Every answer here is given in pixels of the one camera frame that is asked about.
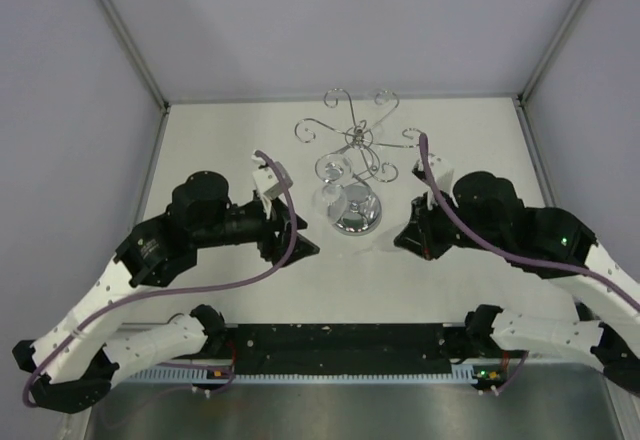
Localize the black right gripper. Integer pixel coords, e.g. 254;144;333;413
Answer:
394;187;506;260

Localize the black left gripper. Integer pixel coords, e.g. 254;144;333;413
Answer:
194;193;319;268

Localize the round clear wine glass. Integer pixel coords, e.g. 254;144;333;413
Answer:
312;153;352;224

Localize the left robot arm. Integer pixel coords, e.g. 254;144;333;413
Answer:
12;167;320;414

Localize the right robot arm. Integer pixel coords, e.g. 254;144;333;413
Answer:
394;166;639;395

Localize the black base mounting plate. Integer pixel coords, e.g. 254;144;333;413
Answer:
196;323;488;376

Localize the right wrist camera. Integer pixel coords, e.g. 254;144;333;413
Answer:
412;153;454;210

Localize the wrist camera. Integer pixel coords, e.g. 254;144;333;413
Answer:
412;153;454;210
251;150;293;219

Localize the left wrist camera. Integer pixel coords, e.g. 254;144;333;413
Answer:
251;150;293;219

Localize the chrome wire glass rack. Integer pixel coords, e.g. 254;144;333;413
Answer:
294;88;421;236

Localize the aluminium frame rail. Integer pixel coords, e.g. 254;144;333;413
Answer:
114;319;601;362

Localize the grey slotted cable duct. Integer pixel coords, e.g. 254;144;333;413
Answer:
119;362;501;382

